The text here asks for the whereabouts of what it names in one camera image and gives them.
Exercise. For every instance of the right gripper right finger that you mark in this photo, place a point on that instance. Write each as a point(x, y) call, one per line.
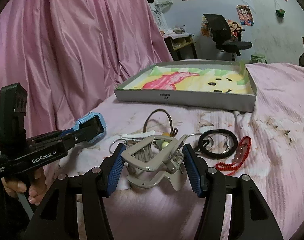
point(251, 217)

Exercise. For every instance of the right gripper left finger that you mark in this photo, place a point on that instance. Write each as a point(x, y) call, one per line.
point(56, 216)

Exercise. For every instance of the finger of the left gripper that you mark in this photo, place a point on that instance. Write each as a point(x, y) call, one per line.
point(88, 134)

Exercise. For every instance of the blue kids smartwatch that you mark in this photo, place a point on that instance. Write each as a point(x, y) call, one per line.
point(91, 118)

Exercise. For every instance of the grey claw hair clip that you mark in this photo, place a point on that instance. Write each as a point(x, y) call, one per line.
point(155, 158)

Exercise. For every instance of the person's left hand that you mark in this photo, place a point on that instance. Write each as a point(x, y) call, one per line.
point(36, 190)

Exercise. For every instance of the white hair clip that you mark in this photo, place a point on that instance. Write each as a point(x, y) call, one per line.
point(137, 136)

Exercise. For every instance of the pink bed sheet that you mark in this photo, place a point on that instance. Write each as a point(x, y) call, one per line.
point(275, 162)

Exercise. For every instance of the pink satin curtain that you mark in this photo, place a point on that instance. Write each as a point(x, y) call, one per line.
point(70, 54)

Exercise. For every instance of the wooden desk with shelf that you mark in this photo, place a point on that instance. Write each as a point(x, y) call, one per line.
point(177, 43)

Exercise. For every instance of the grey shallow cardboard box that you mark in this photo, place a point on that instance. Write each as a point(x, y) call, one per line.
point(215, 100)

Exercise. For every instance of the colourful bear drawing paper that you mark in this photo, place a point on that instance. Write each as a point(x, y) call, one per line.
point(219, 80)

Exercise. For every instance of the green plastic stool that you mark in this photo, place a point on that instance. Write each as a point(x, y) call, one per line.
point(258, 58)

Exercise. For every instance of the black office chair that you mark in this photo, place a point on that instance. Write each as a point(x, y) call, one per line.
point(226, 40)

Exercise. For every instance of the cartoon children poster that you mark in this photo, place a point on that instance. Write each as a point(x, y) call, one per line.
point(233, 28)

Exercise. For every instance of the anime character poster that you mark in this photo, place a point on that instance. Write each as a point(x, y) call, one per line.
point(245, 15)

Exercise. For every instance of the green hanging ornament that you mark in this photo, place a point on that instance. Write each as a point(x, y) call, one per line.
point(280, 13)

